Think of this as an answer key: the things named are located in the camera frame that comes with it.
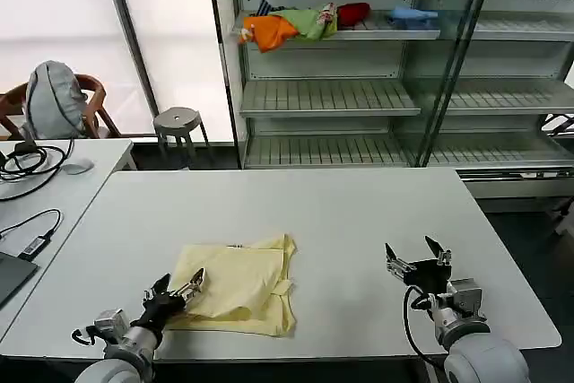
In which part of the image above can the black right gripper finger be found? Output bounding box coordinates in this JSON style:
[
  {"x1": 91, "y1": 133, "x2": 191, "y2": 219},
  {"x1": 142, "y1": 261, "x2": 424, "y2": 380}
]
[
  {"x1": 424, "y1": 235, "x2": 452, "y2": 265},
  {"x1": 384, "y1": 242, "x2": 416, "y2": 284}
]

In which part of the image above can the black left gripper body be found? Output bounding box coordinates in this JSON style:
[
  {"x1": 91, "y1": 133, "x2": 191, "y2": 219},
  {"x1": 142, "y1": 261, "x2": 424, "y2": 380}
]
[{"x1": 133, "y1": 292, "x2": 187, "y2": 335}]

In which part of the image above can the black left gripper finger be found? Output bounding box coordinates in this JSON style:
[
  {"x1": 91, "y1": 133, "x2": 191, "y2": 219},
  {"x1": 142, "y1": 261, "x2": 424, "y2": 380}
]
[
  {"x1": 143, "y1": 273, "x2": 173, "y2": 301},
  {"x1": 170, "y1": 267, "x2": 207, "y2": 301}
]

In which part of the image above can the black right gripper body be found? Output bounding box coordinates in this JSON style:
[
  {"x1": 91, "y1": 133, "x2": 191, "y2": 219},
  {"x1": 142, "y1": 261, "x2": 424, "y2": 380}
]
[{"x1": 404, "y1": 258, "x2": 453, "y2": 297}]

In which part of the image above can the pale yellow shirt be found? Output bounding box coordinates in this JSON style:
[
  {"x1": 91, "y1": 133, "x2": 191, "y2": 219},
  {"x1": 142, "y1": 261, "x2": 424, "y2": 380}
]
[{"x1": 163, "y1": 232, "x2": 299, "y2": 339}]

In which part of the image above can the white computer mouse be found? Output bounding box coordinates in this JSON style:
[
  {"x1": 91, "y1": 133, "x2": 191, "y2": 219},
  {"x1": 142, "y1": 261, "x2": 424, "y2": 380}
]
[{"x1": 61, "y1": 158, "x2": 95, "y2": 176}]

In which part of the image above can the dark grey laptop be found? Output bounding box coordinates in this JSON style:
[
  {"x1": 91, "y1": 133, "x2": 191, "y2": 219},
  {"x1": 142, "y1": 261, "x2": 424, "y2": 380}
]
[{"x1": 0, "y1": 251, "x2": 39, "y2": 309}]

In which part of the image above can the round grey metal stool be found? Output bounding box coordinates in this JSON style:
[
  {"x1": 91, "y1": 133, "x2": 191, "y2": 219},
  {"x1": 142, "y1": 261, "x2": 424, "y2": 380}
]
[{"x1": 152, "y1": 106, "x2": 213, "y2": 171}]

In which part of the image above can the empty grey metal shelf rack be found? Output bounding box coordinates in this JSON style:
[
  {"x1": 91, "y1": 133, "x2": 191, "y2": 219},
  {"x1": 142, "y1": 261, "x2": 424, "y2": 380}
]
[{"x1": 416, "y1": 0, "x2": 574, "y2": 200}]

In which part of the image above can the grey metal shelf rack with clothes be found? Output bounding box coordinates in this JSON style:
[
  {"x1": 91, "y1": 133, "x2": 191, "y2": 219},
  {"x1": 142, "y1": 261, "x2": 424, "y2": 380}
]
[{"x1": 204, "y1": 0, "x2": 443, "y2": 171}]

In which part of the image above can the brown wooden chair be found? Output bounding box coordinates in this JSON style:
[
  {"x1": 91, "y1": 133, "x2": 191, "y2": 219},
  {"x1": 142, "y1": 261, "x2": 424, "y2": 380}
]
[{"x1": 0, "y1": 73, "x2": 122, "y2": 141}]

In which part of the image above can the grey backpack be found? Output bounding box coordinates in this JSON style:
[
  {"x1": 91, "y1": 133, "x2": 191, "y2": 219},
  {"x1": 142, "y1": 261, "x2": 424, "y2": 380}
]
[{"x1": 25, "y1": 59, "x2": 90, "y2": 140}]

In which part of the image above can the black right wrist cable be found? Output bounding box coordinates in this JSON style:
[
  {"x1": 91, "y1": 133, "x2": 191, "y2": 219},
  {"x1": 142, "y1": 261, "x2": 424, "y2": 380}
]
[{"x1": 402, "y1": 283, "x2": 449, "y2": 369}]

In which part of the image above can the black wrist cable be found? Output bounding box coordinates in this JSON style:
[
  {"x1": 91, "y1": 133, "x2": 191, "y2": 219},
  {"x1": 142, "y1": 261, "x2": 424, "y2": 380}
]
[
  {"x1": 402, "y1": 283, "x2": 449, "y2": 369},
  {"x1": 70, "y1": 325, "x2": 109, "y2": 348}
]

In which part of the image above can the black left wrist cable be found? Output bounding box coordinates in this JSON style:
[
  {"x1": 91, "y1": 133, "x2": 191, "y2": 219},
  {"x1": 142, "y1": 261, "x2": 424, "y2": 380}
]
[{"x1": 70, "y1": 325, "x2": 109, "y2": 348}]

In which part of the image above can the grey adapter with black cable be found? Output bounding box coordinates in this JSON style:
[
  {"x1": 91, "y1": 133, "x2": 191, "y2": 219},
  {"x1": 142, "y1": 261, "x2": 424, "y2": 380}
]
[{"x1": 0, "y1": 208, "x2": 65, "y2": 263}]

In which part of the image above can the black coiled cable bundle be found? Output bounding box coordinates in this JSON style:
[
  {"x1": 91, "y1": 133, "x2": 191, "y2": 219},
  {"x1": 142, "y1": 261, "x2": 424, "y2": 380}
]
[{"x1": 0, "y1": 138, "x2": 75, "y2": 203}]

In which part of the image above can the dark window frame post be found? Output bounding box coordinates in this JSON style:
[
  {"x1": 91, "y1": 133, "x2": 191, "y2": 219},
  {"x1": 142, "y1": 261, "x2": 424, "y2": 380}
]
[{"x1": 97, "y1": 0, "x2": 161, "y2": 115}]

